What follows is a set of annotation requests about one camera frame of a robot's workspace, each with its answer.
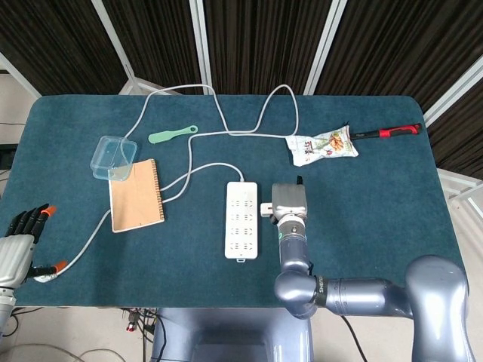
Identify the white power strip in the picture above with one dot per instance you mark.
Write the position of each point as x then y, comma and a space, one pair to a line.
241, 226

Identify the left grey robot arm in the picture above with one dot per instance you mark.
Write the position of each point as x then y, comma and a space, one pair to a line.
4, 309

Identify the dark folding screen panel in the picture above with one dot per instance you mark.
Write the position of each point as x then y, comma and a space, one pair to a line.
49, 41
462, 132
396, 45
260, 41
158, 37

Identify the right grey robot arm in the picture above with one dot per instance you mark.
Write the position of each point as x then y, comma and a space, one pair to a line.
362, 296

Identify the teal felt table mat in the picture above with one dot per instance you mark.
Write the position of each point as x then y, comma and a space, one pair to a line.
377, 226

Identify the green plastic spatula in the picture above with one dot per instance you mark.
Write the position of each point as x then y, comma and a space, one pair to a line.
162, 137

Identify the white printed snack bag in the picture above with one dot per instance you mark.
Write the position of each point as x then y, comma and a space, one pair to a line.
320, 149

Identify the clear plastic food container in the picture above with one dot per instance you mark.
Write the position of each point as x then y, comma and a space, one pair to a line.
111, 156

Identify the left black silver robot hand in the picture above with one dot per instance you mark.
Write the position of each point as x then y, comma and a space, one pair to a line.
15, 260

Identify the white metal screen foot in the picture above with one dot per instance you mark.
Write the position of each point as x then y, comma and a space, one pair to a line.
462, 188

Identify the brown spiral notebook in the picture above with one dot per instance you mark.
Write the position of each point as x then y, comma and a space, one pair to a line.
137, 200

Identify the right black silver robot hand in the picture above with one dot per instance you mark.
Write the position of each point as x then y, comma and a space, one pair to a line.
290, 200

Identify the blue grey robot torso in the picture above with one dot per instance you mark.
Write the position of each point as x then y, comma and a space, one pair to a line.
230, 335

